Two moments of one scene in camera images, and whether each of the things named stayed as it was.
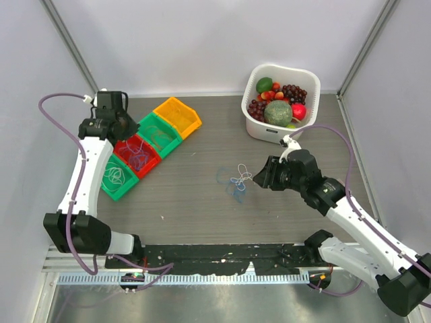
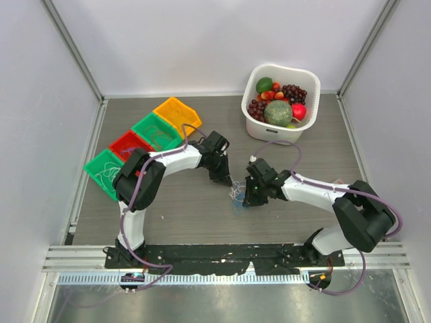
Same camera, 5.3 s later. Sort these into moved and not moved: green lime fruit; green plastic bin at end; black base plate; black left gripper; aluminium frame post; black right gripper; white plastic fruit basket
Moved: black right gripper; black left gripper
Not moved: black base plate; aluminium frame post; green plastic bin at end; white plastic fruit basket; green lime fruit
